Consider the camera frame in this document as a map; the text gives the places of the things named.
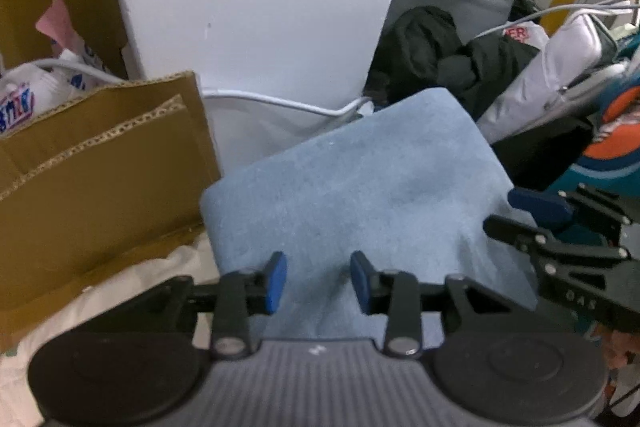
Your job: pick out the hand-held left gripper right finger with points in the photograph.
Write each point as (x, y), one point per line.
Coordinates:
(362, 279)

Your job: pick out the white puffy cloth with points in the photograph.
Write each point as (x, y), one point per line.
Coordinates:
(545, 77)

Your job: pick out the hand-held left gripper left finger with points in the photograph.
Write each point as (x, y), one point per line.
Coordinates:
(275, 279)

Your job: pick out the white bag red print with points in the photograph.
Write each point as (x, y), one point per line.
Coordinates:
(520, 36)

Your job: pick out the black garment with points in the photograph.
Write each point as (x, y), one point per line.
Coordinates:
(430, 47)

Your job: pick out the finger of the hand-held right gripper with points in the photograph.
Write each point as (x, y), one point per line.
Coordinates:
(537, 207)
(515, 234)

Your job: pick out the white printed bed sheet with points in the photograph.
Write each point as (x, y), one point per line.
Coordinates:
(150, 267)

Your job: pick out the teal orange printed cloth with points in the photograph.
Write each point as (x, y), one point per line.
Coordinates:
(610, 157)

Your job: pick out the brown cardboard box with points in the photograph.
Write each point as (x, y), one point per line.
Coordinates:
(100, 187)

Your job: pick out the pink paper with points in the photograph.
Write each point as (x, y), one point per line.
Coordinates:
(55, 22)

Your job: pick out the light blue jeans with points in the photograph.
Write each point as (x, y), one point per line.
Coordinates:
(350, 182)

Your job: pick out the person's right hand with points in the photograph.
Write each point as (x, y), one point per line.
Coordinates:
(620, 347)

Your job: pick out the white bag blue print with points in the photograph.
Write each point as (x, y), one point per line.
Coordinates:
(25, 92)

